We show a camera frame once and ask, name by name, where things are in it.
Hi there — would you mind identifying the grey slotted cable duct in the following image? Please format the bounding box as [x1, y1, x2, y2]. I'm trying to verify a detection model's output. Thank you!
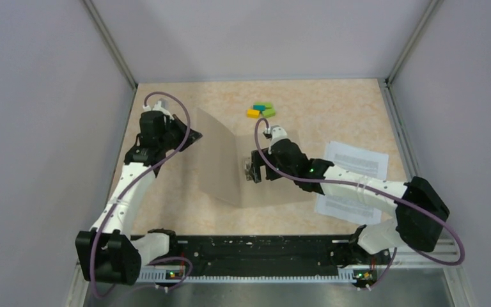
[136, 267, 357, 284]

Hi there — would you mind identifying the teal block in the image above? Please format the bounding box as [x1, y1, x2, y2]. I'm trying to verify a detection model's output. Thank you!
[252, 104, 266, 112]

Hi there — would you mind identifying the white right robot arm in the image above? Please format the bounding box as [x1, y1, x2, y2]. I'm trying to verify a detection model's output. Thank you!
[249, 139, 450, 264]

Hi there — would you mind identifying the light green block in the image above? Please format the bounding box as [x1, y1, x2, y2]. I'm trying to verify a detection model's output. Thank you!
[261, 109, 276, 118]

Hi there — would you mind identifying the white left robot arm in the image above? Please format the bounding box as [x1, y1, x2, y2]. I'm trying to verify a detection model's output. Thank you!
[75, 111, 202, 285]

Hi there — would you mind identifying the white paper sheet stack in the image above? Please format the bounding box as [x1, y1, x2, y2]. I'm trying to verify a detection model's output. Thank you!
[314, 141, 389, 226]

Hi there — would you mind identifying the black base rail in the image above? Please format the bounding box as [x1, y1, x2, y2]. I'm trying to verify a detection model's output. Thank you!
[168, 235, 390, 281]

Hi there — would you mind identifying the metal folder clip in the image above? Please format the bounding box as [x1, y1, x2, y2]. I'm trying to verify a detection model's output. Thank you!
[243, 157, 253, 181]

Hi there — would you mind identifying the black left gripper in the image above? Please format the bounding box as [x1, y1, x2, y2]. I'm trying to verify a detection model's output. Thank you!
[159, 114, 203, 152]

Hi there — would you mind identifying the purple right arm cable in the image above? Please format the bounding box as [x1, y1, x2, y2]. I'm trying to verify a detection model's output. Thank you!
[254, 118, 466, 290]

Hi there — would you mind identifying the yellow block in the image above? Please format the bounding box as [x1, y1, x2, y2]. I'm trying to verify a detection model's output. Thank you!
[246, 109, 261, 118]

